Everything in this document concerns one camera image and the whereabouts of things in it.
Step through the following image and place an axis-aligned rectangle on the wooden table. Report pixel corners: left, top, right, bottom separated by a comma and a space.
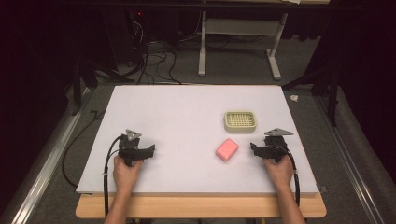
75, 191, 328, 219

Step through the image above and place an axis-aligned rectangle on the aluminium rail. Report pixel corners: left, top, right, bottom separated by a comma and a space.
313, 92, 387, 224
8, 88, 92, 224

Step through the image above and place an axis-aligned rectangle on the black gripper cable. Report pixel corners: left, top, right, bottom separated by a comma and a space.
103, 135, 125, 218
279, 143, 302, 208

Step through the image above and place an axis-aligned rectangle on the white metal desk frame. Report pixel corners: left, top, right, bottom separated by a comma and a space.
197, 10, 290, 81

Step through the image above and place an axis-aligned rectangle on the person's left hand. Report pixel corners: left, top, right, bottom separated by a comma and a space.
112, 154, 145, 194

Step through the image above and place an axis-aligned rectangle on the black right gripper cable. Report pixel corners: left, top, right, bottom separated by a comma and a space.
279, 143, 302, 208

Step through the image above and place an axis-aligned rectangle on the beige soap dish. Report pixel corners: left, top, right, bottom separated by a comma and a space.
223, 110, 258, 133

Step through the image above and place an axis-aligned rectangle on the black floor cable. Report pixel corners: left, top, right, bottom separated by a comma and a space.
61, 109, 106, 189

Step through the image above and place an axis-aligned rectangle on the black stand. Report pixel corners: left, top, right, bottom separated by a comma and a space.
281, 64, 341, 128

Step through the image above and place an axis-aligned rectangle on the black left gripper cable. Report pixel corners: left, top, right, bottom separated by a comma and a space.
103, 135, 125, 218

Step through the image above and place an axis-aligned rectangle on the dark computer tower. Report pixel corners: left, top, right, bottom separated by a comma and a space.
102, 8, 148, 67

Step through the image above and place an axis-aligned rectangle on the bundle of black floor cables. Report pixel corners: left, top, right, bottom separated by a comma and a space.
124, 18, 184, 86

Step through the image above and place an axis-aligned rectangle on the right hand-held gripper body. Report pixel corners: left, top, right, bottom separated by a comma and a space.
262, 127, 295, 164

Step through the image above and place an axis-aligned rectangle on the white foam board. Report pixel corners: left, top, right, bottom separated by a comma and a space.
76, 84, 320, 198

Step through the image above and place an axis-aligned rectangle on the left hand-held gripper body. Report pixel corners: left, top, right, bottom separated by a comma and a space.
118, 128, 148, 167

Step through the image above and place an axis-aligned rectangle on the person's right hand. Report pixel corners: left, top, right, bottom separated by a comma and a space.
262, 154, 294, 191

